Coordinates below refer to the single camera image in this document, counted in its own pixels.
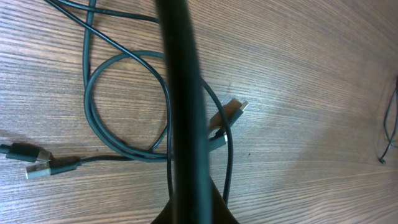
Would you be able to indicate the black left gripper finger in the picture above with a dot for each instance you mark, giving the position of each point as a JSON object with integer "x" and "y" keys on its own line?
{"x": 221, "y": 213}

